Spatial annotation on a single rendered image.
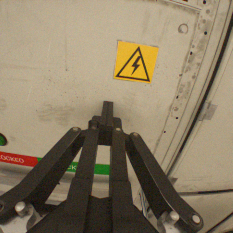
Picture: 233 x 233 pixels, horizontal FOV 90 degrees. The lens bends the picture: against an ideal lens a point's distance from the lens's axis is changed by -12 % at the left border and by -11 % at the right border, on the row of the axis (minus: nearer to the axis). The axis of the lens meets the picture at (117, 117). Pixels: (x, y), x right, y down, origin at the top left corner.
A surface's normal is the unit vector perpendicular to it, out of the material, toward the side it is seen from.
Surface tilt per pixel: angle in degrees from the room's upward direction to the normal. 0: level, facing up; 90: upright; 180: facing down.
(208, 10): 90
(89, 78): 90
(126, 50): 90
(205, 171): 90
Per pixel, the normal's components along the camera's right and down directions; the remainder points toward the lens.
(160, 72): 0.03, 0.48
